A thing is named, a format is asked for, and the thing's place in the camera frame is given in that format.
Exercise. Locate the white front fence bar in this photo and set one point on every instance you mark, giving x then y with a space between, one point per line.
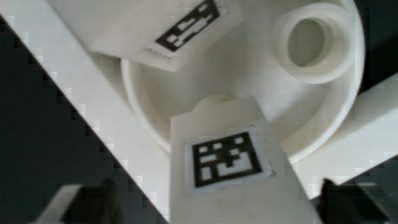
87 76

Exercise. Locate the white fence bar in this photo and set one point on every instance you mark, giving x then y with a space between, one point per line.
87 76
362 144

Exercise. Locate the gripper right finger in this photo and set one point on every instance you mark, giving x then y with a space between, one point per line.
355 204

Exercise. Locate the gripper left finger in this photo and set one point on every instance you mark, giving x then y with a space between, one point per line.
83 205

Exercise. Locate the white right fence bar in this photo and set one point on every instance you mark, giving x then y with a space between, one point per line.
362 144

